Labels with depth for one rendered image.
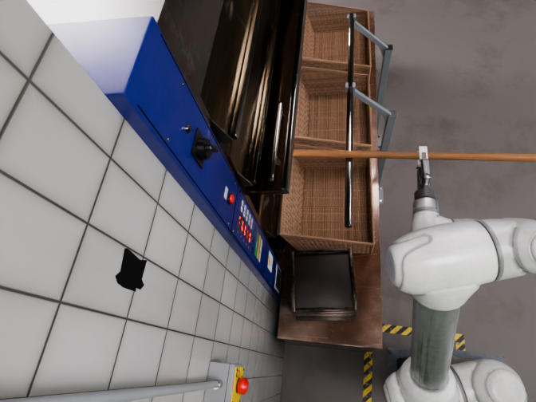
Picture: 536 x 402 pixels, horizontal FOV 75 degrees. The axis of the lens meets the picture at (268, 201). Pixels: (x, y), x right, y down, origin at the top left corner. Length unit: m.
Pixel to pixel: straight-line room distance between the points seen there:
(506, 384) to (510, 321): 1.45
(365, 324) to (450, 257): 1.19
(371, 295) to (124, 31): 1.65
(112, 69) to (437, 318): 0.81
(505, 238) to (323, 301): 0.97
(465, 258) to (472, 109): 2.65
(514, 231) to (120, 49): 0.77
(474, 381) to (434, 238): 0.61
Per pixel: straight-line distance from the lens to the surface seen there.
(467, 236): 0.80
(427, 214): 1.40
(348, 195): 1.46
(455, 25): 4.03
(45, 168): 0.46
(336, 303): 1.63
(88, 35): 0.67
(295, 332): 1.91
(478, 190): 2.97
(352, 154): 1.52
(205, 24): 0.93
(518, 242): 0.82
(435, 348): 1.02
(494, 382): 1.28
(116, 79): 0.56
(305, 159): 2.13
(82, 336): 0.54
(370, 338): 1.91
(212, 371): 1.02
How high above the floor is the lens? 2.48
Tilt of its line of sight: 63 degrees down
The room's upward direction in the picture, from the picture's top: 21 degrees counter-clockwise
